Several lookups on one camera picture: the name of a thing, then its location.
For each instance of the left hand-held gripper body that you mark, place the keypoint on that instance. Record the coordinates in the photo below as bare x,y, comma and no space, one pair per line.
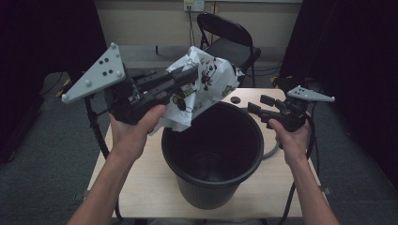
125,100

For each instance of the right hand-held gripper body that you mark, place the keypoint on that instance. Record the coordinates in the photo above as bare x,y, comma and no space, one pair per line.
291,117

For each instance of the panda print plastic bag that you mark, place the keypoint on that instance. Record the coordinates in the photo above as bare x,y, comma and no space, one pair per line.
212,81

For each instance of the dark grey plastic bin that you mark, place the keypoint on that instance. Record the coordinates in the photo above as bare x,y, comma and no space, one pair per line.
212,187

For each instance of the person's right hand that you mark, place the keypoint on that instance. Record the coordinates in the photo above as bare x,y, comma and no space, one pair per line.
294,143

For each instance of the person's left hand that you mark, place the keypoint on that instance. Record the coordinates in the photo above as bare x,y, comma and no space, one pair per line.
128,140

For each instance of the black table grommet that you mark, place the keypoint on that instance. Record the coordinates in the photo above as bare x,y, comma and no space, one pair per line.
235,100

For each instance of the black folding chair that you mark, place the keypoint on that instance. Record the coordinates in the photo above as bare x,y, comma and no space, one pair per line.
231,31

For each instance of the grey round floor pad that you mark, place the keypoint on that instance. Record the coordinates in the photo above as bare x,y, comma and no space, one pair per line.
50,82

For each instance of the black curtain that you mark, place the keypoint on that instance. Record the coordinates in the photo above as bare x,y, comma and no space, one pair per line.
47,37
359,62

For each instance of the person's light clothing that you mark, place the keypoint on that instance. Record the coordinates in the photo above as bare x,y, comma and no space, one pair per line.
203,222

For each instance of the white wall socket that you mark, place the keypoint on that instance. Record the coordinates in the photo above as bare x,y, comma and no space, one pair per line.
194,4

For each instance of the grey metal table bracket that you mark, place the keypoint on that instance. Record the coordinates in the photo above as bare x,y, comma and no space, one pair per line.
327,190
82,195

